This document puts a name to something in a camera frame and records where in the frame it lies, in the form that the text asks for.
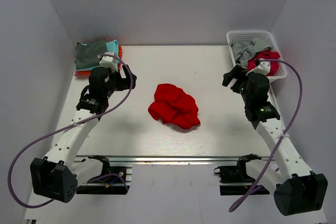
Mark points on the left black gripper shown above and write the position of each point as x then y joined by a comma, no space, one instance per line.
124,83

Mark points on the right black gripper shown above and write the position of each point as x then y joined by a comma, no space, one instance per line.
238,73

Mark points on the red t-shirt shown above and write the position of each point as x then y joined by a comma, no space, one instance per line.
173,106

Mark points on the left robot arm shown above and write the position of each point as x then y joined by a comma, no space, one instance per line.
56,175

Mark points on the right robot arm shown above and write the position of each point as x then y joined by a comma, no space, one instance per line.
296,188

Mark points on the grey t-shirt in basket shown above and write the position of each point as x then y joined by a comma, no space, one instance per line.
245,51

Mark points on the folded orange t-shirt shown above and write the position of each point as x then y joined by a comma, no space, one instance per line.
119,55

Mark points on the folded teal t-shirt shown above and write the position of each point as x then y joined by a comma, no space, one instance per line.
112,46

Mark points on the magenta t-shirt in basket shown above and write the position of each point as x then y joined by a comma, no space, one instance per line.
267,55

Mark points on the white plastic basket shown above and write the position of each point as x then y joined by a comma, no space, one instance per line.
246,35

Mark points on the folded dark grey t-shirt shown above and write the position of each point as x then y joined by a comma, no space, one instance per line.
87,55

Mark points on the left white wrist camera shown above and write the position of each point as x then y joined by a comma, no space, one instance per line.
109,60

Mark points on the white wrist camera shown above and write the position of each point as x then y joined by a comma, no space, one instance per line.
261,68
109,60

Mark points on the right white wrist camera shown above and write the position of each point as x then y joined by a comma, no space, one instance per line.
261,68

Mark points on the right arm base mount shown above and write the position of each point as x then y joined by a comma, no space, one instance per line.
233,179

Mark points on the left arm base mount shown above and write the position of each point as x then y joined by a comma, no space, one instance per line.
114,178

